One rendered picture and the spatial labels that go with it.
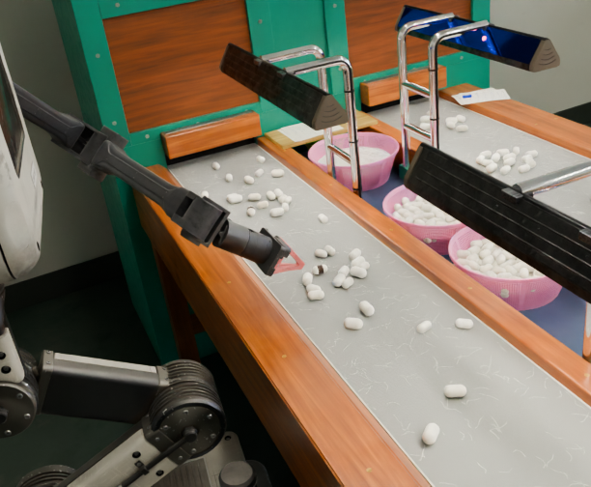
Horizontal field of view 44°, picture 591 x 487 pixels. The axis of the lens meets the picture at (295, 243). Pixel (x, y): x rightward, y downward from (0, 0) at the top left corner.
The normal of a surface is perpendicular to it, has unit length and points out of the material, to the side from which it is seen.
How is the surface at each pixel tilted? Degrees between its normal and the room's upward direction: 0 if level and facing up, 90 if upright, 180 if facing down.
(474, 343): 0
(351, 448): 0
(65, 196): 90
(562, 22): 90
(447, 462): 0
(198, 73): 90
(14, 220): 93
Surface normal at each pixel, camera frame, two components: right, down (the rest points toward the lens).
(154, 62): 0.40, 0.40
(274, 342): -0.11, -0.87
